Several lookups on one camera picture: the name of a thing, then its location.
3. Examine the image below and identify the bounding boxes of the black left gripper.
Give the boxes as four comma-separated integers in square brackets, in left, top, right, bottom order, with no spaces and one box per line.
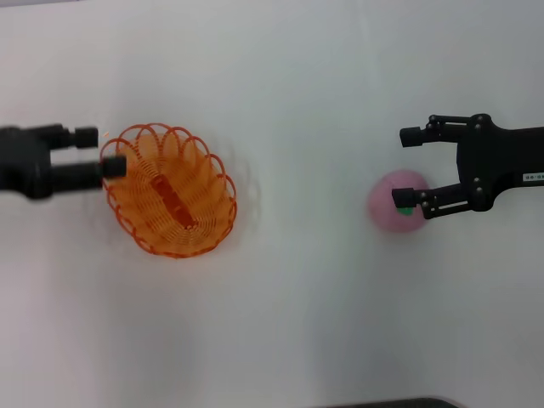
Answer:
[0,124,128,201]

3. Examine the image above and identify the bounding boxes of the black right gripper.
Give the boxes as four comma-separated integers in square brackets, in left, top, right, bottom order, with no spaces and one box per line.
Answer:
[391,113,544,220]

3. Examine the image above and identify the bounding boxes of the pink peach with green leaf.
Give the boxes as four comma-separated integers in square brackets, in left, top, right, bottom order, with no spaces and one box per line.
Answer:
[367,169,431,234]

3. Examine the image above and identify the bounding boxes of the orange wire basket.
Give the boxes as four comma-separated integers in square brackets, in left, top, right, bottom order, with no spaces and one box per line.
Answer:
[99,122,238,258]

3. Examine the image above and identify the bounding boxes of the dark rounded robot base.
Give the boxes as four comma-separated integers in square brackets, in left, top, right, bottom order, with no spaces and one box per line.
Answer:
[326,396,462,408]

